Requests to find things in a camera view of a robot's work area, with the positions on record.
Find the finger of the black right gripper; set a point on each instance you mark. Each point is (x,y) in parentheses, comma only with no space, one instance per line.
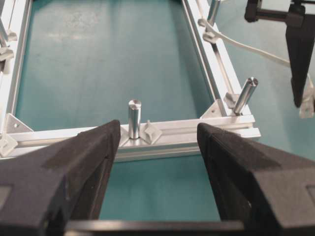
(300,38)

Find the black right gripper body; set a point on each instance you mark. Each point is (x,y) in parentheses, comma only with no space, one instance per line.
(254,12)

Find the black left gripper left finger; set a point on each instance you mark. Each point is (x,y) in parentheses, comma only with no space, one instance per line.
(42,190)

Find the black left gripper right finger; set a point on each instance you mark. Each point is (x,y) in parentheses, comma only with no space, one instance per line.
(271,191)

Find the aluminium pin far right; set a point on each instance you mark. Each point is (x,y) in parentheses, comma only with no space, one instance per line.
(214,7)

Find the aluminium pin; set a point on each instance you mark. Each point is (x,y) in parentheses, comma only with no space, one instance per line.
(214,7)
(134,117)

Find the aluminium pin lower corner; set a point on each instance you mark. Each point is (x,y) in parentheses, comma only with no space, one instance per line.
(249,87)

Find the aluminium pin upper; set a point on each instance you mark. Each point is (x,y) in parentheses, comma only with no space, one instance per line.
(134,117)

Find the aluminium extrusion frame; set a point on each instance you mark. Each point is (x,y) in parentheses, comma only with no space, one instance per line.
(139,141)

